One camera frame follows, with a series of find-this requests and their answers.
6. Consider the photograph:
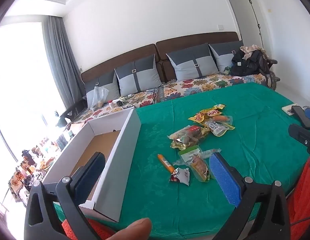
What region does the white door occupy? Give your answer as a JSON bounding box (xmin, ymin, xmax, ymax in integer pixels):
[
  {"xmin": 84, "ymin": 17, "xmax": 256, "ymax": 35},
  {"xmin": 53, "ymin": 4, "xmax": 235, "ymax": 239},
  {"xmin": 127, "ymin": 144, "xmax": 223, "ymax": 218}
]
[{"xmin": 245, "ymin": 0, "xmax": 270, "ymax": 53}]

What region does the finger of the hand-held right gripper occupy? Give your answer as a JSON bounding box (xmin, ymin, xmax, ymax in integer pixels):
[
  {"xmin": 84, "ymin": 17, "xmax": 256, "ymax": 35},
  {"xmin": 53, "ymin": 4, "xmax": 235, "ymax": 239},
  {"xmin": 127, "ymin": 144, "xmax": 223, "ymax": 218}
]
[{"xmin": 288, "ymin": 123, "xmax": 310, "ymax": 171}]

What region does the clear sausage packet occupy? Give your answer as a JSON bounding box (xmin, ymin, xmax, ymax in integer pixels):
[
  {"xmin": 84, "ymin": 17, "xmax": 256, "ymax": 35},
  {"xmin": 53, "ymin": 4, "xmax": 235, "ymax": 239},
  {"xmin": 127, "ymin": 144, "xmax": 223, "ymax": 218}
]
[{"xmin": 207, "ymin": 114, "xmax": 233, "ymax": 125}]

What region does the green-topped clear meat packet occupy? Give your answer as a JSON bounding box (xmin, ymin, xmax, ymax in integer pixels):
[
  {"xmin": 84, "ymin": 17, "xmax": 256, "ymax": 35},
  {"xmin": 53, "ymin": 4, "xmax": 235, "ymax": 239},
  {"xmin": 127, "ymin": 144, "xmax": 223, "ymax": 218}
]
[{"xmin": 177, "ymin": 145, "xmax": 211, "ymax": 182}]

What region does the small clear packet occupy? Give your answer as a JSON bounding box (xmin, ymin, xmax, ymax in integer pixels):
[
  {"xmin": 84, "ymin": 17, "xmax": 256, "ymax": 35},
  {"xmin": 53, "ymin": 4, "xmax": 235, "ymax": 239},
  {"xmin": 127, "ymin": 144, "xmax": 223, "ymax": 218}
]
[{"xmin": 201, "ymin": 149, "xmax": 221, "ymax": 159}]

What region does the clear plastic bag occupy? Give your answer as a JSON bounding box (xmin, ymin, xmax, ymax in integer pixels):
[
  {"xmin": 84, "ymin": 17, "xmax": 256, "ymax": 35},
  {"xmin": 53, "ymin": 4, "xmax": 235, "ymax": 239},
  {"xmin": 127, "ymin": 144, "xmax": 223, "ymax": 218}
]
[{"xmin": 87, "ymin": 86, "xmax": 109, "ymax": 110}]

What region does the grey curtain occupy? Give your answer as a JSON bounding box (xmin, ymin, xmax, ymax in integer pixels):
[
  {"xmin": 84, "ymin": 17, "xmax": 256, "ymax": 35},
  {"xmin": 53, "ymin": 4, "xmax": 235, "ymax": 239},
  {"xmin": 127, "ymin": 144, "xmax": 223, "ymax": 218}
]
[{"xmin": 44, "ymin": 15, "xmax": 82, "ymax": 110}]

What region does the orange sausage stick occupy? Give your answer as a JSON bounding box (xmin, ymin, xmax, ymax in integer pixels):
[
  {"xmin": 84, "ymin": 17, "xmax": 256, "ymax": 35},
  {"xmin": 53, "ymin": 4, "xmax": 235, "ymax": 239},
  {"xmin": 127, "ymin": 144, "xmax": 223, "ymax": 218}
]
[{"xmin": 157, "ymin": 154, "xmax": 175, "ymax": 173}]

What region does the pile of floral cloth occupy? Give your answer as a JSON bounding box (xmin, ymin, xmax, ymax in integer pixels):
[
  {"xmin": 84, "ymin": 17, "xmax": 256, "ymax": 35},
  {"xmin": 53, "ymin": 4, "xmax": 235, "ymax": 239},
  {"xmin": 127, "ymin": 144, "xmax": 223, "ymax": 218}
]
[{"xmin": 9, "ymin": 135, "xmax": 64, "ymax": 202}]

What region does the beige garment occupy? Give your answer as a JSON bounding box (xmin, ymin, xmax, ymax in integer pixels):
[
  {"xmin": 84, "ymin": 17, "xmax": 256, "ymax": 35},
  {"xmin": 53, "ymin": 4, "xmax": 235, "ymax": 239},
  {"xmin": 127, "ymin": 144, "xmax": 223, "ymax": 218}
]
[{"xmin": 239, "ymin": 44, "xmax": 266, "ymax": 60}]

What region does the yellow packet red print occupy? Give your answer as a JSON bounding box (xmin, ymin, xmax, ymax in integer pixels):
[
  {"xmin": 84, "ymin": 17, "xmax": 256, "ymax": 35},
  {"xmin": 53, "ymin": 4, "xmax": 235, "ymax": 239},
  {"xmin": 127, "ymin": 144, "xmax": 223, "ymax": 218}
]
[{"xmin": 188, "ymin": 106, "xmax": 220, "ymax": 123}]

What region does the dark rattan chair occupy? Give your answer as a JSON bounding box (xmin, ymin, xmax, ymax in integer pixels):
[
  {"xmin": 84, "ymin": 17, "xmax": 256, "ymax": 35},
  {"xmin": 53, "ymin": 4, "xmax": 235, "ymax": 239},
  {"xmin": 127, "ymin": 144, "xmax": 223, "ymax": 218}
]
[{"xmin": 260, "ymin": 57, "xmax": 281, "ymax": 91}]

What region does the person's left hand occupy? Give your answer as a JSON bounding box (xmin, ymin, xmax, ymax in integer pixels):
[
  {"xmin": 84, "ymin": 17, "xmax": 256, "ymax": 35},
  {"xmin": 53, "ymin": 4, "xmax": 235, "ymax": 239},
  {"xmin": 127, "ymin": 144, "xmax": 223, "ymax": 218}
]
[{"xmin": 105, "ymin": 218, "xmax": 153, "ymax": 240}]

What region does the gold bag of brown snacks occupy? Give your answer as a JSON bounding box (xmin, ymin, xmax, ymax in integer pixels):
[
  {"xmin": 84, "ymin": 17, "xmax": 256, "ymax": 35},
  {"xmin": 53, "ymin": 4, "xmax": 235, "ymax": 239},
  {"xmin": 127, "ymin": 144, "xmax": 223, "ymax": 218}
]
[{"xmin": 167, "ymin": 125, "xmax": 210, "ymax": 150}]

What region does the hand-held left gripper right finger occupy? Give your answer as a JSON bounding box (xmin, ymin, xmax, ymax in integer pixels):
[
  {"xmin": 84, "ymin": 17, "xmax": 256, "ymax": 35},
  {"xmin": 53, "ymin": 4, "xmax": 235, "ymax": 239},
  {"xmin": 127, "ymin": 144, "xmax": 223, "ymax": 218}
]
[{"xmin": 209, "ymin": 152, "xmax": 291, "ymax": 240}]

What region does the black chair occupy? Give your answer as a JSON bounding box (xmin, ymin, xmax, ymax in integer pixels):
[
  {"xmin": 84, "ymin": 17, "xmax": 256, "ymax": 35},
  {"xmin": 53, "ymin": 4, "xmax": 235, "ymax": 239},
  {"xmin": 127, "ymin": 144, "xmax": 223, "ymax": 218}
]
[{"xmin": 56, "ymin": 97, "xmax": 85, "ymax": 128}]

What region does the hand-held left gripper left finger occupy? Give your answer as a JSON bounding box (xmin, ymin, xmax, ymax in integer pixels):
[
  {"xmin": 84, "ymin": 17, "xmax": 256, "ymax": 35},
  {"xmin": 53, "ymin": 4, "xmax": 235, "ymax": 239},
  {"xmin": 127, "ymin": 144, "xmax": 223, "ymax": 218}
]
[{"xmin": 24, "ymin": 152, "xmax": 113, "ymax": 240}]

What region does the long black device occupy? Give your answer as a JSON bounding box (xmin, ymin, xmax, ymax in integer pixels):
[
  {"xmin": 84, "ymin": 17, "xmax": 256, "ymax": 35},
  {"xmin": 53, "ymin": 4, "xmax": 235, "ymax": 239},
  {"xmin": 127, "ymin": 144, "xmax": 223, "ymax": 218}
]
[{"xmin": 291, "ymin": 106, "xmax": 310, "ymax": 129}]

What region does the grey two-tone pillow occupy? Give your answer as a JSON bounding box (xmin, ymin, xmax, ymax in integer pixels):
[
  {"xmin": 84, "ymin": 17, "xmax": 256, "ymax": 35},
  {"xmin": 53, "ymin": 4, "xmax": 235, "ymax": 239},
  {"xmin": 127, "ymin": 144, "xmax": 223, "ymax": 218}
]
[
  {"xmin": 114, "ymin": 54, "xmax": 162, "ymax": 95},
  {"xmin": 84, "ymin": 71, "xmax": 120, "ymax": 105},
  {"xmin": 165, "ymin": 43, "xmax": 219, "ymax": 81},
  {"xmin": 208, "ymin": 40, "xmax": 245, "ymax": 72}
]

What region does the brown headboard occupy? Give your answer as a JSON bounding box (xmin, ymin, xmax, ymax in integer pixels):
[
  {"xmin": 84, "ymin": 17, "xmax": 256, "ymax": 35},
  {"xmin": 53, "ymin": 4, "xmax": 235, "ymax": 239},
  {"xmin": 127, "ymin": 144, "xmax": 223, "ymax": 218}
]
[{"xmin": 81, "ymin": 32, "xmax": 243, "ymax": 98}]

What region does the pile of black clothes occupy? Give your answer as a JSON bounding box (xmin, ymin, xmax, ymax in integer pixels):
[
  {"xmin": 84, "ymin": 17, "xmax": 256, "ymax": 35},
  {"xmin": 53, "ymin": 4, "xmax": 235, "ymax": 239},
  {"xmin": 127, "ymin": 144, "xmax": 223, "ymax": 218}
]
[{"xmin": 231, "ymin": 49, "xmax": 270, "ymax": 75}]

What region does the green blanket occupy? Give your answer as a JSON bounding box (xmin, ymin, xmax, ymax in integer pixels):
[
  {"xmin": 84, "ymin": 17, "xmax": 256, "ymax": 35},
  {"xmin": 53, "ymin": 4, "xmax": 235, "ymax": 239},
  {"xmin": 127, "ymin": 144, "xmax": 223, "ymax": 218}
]
[{"xmin": 54, "ymin": 82, "xmax": 310, "ymax": 239}]

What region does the small red white packet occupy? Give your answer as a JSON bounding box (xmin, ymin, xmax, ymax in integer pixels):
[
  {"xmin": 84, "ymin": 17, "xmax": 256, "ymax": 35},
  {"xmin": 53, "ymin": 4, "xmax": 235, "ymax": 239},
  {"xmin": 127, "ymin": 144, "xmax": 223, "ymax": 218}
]
[{"xmin": 169, "ymin": 167, "xmax": 190, "ymax": 187}]

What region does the yellow-edged packet black white print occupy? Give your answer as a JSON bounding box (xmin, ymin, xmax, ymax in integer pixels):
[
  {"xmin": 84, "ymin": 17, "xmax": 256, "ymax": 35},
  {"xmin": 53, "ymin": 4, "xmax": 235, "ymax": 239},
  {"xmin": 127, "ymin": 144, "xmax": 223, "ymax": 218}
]
[{"xmin": 202, "ymin": 119, "xmax": 236, "ymax": 137}]

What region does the black cable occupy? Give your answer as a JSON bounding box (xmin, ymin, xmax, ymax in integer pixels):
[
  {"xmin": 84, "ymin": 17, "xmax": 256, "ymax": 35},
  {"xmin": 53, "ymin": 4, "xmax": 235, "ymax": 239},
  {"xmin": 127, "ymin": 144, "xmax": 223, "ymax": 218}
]
[{"xmin": 122, "ymin": 85, "xmax": 170, "ymax": 109}]

